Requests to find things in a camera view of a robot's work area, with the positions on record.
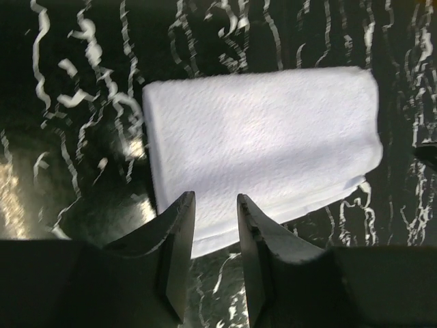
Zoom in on black marble pattern mat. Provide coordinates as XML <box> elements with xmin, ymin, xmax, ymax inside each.
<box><xmin>1</xmin><ymin>1</ymin><xmax>436</xmax><ymax>327</ymax></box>

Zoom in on light blue white towel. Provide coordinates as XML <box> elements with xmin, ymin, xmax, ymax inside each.
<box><xmin>143</xmin><ymin>67</ymin><xmax>383</xmax><ymax>258</ymax></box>

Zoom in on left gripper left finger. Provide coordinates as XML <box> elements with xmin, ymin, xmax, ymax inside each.
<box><xmin>1</xmin><ymin>191</ymin><xmax>195</xmax><ymax>327</ymax></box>

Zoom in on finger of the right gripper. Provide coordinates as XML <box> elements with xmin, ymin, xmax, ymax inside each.
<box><xmin>414</xmin><ymin>143</ymin><xmax>436</xmax><ymax>160</ymax></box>

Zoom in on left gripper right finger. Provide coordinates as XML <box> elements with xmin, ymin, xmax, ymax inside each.
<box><xmin>237</xmin><ymin>194</ymin><xmax>436</xmax><ymax>327</ymax></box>

